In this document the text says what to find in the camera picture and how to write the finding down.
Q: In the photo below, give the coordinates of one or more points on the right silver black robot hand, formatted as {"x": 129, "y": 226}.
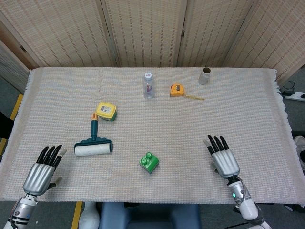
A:
{"x": 225, "y": 163}

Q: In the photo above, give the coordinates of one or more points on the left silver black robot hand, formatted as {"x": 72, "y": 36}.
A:
{"x": 39, "y": 175}

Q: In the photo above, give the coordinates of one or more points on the green toy brick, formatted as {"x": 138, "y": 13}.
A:
{"x": 149, "y": 163}

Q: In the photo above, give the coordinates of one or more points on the white robot torso part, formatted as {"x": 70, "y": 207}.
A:
{"x": 88, "y": 217}

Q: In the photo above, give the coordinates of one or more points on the white caster wheel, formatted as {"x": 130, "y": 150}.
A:
{"x": 290, "y": 207}

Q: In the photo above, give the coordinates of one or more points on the yellow tape measure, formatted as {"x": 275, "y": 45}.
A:
{"x": 176, "y": 90}

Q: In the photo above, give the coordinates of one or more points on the cardboard paper tube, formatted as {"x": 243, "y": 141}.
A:
{"x": 204, "y": 77}

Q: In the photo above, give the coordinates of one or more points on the green container with yellow lid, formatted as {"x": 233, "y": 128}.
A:
{"x": 106, "y": 109}

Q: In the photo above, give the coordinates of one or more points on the white power strip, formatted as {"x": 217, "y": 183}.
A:
{"x": 295, "y": 96}

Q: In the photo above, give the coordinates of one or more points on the clear plastic water bottle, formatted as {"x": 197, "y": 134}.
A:
{"x": 148, "y": 88}

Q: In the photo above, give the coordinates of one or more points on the woven folding screen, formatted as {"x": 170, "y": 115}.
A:
{"x": 147, "y": 33}

